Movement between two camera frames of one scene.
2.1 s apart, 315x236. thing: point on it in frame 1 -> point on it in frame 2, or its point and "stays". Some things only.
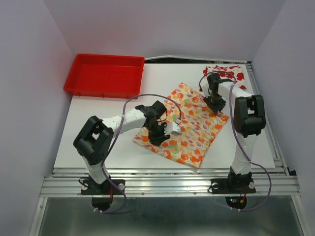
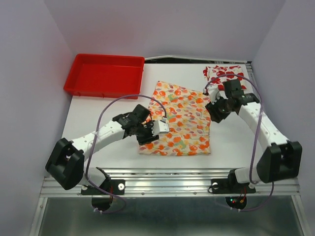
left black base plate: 88,188 stays
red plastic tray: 106,76 stays
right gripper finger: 221,104 -> 217,114
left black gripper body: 156,128 -> 144,128
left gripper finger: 160,137 -> 146,138
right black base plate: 233,185 stays
